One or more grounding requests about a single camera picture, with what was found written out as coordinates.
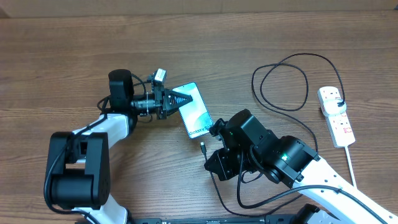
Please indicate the blue Galaxy S24+ smartphone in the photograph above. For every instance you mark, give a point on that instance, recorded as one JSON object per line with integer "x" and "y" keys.
{"x": 194, "y": 114}

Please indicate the white charger plug adapter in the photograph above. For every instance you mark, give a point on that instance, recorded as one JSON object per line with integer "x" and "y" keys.
{"x": 333, "y": 107}

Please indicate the white power strip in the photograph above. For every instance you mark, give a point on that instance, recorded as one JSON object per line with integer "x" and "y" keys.
{"x": 339, "y": 126}

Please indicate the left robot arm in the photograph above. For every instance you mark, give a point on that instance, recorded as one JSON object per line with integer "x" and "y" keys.
{"x": 77, "y": 177}

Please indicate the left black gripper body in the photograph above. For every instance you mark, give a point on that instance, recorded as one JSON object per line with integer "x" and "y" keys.
{"x": 158, "y": 108}

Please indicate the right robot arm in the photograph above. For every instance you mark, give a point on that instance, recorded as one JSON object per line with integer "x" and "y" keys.
{"x": 249, "y": 146}

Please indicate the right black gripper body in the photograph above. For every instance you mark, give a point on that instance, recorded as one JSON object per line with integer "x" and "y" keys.
{"x": 228, "y": 162}

